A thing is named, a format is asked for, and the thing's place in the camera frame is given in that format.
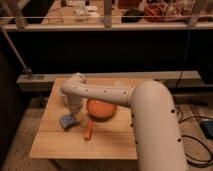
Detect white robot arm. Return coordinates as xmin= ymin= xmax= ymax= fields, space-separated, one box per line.
xmin=60 ymin=73 xmax=188 ymax=171

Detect orange bowl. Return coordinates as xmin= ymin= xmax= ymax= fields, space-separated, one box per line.
xmin=86 ymin=99 xmax=117 ymax=120

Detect orange carrot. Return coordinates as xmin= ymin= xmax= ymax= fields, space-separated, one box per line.
xmin=83 ymin=119 xmax=94 ymax=141

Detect grey low beam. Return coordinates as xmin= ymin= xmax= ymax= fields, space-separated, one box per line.
xmin=16 ymin=71 xmax=202 ymax=92

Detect metal diagonal rod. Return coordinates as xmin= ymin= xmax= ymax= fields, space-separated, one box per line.
xmin=0 ymin=26 xmax=32 ymax=78

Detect black object on shelf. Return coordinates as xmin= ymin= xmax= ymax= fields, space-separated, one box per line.
xmin=121 ymin=9 xmax=143 ymax=23

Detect red basket on shelf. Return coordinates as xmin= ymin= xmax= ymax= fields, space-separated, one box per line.
xmin=144 ymin=4 xmax=180 ymax=22

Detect dark power adapter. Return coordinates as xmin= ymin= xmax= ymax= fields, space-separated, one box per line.
xmin=199 ymin=120 xmax=213 ymax=140

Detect black floor cable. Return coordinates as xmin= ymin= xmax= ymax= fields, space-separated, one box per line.
xmin=174 ymin=104 xmax=213 ymax=169

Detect black hanging cable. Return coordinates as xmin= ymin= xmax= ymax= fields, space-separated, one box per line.
xmin=175 ymin=28 xmax=192 ymax=89

